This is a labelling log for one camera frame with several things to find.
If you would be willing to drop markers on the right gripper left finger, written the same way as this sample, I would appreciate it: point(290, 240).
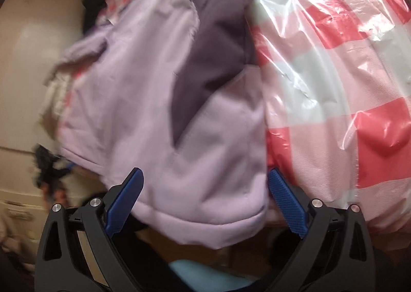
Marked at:
point(60, 263)

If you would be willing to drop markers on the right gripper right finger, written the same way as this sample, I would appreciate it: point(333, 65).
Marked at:
point(335, 252)

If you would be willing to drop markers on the lilac and purple jacket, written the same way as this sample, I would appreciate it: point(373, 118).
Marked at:
point(173, 87)

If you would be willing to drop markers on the red checkered plastic sheet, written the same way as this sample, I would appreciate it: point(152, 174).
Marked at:
point(336, 87)

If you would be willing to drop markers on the white wardrobe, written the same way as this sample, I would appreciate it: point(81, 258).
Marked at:
point(33, 35)

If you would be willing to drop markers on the pink patterned bedsheet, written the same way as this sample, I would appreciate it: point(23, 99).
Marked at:
point(61, 79)

